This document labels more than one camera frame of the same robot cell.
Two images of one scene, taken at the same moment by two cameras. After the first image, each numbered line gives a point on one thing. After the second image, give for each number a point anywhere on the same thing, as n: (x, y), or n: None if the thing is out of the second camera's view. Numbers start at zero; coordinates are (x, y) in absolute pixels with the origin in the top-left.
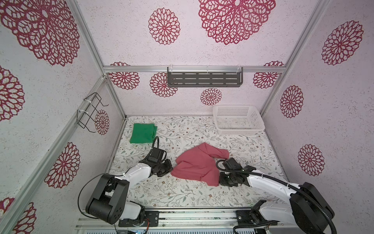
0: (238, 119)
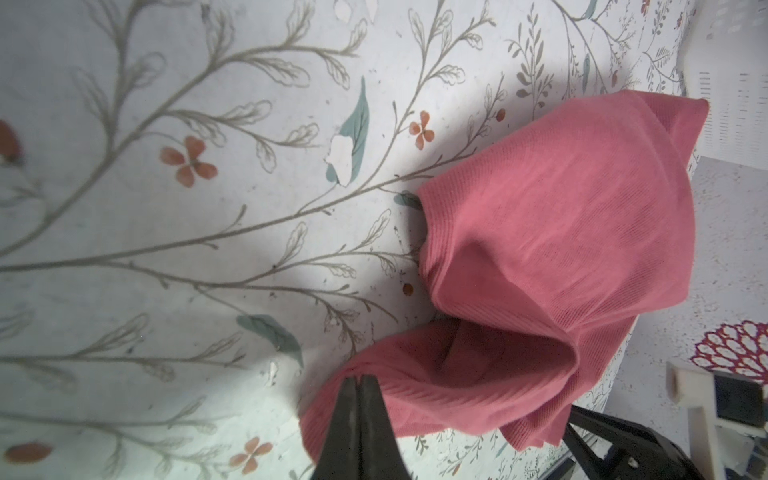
0: (725, 62)
